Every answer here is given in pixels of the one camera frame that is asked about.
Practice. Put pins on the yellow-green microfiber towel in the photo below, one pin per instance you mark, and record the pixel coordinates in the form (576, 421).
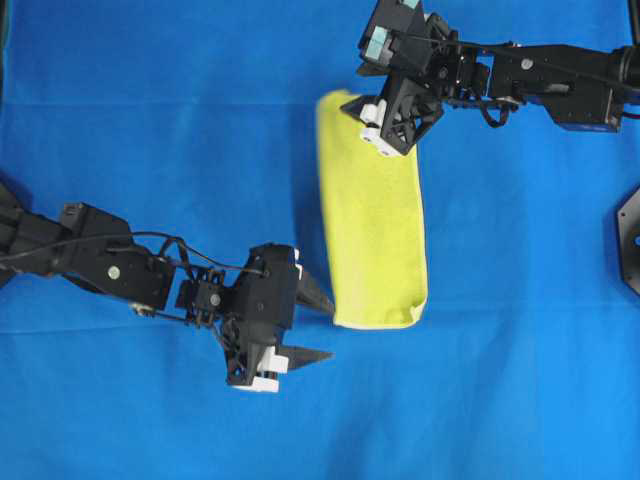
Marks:
(374, 227)

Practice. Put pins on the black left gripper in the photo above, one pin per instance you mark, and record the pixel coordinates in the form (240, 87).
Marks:
(259, 310)

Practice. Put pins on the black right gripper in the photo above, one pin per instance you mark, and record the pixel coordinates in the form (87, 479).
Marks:
(396, 119)

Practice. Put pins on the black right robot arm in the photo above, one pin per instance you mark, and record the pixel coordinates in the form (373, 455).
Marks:
(428, 67)

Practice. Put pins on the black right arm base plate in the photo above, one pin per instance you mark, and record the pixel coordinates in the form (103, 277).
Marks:
(627, 227)

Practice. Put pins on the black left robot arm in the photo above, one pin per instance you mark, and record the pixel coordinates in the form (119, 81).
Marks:
(97, 252)

